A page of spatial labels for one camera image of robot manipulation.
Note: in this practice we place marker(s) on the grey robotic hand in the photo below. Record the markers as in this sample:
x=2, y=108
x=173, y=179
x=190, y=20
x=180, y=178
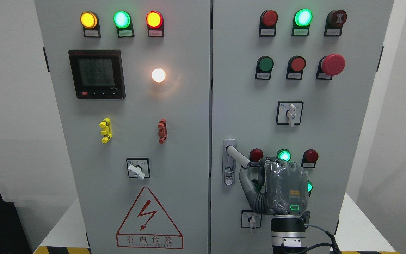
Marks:
x=286, y=188

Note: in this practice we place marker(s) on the silver door latch handle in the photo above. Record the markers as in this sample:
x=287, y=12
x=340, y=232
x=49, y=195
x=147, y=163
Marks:
x=230, y=156

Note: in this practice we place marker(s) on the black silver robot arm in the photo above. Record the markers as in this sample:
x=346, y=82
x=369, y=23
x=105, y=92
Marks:
x=288, y=234

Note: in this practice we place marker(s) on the right grey cabinet door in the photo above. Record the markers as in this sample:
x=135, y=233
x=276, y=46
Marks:
x=245, y=108

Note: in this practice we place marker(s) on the grey cabinet door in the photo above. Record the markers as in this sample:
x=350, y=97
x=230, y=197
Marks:
x=245, y=108
x=180, y=166

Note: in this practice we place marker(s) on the left grey cabinet door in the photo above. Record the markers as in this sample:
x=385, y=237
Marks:
x=180, y=166

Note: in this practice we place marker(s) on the green lit push button lower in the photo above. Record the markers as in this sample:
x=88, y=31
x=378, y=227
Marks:
x=309, y=187

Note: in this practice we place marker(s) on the green indicator light middle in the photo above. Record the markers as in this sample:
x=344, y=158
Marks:
x=283, y=154

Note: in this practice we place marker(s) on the green indicator light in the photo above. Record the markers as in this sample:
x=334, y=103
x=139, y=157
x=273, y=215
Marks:
x=123, y=23
x=283, y=154
x=301, y=22

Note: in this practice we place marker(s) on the dark red indicator light right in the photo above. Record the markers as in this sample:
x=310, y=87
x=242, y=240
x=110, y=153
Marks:
x=309, y=159

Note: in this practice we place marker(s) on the dark red indicator light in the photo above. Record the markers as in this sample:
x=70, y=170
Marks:
x=255, y=155
x=309, y=159

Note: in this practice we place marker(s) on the dark red indicator light left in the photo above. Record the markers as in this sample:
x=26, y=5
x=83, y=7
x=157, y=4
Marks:
x=255, y=155

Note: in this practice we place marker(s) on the white platform under cabinet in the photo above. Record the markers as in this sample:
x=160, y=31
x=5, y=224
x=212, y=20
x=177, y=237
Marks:
x=355, y=233

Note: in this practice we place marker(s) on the red push button upper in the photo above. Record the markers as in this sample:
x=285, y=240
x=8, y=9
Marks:
x=295, y=67

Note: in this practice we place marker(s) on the green push button upper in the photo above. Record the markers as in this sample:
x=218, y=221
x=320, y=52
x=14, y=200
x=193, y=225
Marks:
x=264, y=68

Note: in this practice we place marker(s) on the red terminal clip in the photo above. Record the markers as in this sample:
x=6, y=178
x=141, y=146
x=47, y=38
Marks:
x=162, y=131

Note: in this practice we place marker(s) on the red emergency stop button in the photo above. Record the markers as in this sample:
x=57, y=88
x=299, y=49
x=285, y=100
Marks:
x=329, y=66

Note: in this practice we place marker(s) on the red electric hazard warning sticker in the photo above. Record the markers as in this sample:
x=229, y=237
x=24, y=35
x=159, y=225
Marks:
x=148, y=225

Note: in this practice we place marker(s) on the white glowing indicator light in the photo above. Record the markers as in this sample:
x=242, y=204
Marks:
x=158, y=75

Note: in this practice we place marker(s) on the green indicator light top right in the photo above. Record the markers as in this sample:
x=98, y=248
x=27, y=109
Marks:
x=301, y=22

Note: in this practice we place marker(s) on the red indicator light top right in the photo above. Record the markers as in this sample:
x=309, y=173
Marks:
x=268, y=23

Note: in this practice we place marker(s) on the dark red buzzer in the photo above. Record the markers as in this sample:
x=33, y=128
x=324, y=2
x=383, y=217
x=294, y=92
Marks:
x=334, y=23

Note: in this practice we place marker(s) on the yellow terminal clip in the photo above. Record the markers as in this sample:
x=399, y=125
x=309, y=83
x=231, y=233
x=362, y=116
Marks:
x=106, y=130

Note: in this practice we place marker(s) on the red indicator light top left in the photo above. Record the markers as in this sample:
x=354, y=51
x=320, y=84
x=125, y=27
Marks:
x=155, y=23

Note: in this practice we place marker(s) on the black digital power meter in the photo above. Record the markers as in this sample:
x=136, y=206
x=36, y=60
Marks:
x=97, y=74

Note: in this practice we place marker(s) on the green indicator light top left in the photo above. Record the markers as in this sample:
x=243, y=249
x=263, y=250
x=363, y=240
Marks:
x=123, y=23

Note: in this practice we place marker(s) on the yellow indicator light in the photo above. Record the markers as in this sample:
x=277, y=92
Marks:
x=90, y=24

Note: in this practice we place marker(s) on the black box with antenna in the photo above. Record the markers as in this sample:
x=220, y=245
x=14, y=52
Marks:
x=12, y=237

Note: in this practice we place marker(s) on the black rotary knob switch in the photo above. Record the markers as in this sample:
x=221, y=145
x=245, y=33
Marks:
x=306, y=217

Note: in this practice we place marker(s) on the white selector switch lower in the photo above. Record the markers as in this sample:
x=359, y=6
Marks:
x=251, y=220

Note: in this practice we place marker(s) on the white selector switch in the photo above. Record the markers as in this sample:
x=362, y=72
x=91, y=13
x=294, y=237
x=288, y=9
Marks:
x=289, y=113
x=251, y=220

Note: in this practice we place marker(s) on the white selector switch upper right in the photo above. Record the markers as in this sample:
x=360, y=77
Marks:
x=289, y=113

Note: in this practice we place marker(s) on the white selector switch left door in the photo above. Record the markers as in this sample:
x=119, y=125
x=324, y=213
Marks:
x=138, y=168

